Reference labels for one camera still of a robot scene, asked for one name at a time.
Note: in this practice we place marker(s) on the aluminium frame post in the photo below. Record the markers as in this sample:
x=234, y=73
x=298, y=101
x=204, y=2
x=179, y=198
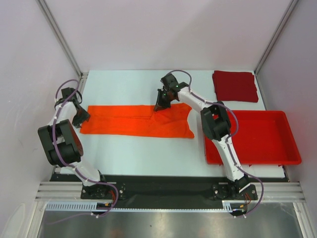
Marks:
x=53, y=24
x=276, y=35

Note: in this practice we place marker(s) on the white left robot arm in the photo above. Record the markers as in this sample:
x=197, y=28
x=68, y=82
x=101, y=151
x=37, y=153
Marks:
x=63, y=147

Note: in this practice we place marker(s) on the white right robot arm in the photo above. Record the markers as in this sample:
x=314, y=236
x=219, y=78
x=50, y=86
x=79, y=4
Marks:
x=216, y=126

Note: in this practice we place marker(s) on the red plastic tray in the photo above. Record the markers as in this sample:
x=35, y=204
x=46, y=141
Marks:
x=265, y=138

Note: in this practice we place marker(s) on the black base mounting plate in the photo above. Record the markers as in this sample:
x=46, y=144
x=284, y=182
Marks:
x=175, y=192

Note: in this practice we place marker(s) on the folded dark red t shirt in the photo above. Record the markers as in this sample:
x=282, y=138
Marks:
x=235, y=86

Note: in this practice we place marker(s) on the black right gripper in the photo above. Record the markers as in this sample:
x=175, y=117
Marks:
x=163, y=97

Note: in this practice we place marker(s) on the aluminium front rail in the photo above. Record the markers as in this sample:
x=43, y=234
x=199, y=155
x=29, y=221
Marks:
x=71, y=191

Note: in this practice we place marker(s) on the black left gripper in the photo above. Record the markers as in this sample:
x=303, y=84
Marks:
x=85, y=116

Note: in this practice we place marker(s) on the orange t shirt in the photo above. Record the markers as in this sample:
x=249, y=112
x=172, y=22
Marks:
x=139, y=120

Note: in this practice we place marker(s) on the grey slotted cable duct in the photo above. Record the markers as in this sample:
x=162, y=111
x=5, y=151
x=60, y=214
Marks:
x=101, y=207

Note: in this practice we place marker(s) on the right aluminium frame post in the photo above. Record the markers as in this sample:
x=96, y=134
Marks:
x=276, y=35

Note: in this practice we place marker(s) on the left aluminium frame post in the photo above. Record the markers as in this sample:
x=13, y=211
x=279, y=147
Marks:
x=53, y=24

